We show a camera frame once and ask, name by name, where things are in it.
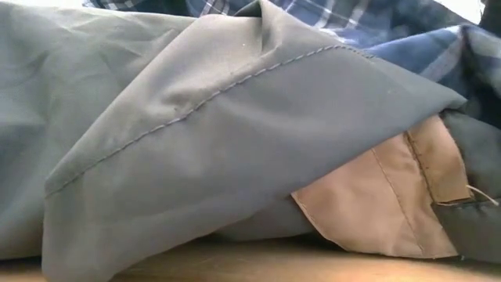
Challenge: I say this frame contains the teal garment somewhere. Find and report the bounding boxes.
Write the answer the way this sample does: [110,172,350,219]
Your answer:
[0,0,469,282]

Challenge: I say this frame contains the khaki brown trousers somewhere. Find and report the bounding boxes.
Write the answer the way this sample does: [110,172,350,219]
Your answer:
[291,114,500,260]

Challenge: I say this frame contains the blue plaid shirt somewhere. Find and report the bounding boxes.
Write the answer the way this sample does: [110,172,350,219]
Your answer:
[82,0,501,130]

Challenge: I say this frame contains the dark navy garment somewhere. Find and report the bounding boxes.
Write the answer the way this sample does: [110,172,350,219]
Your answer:
[430,109,501,264]

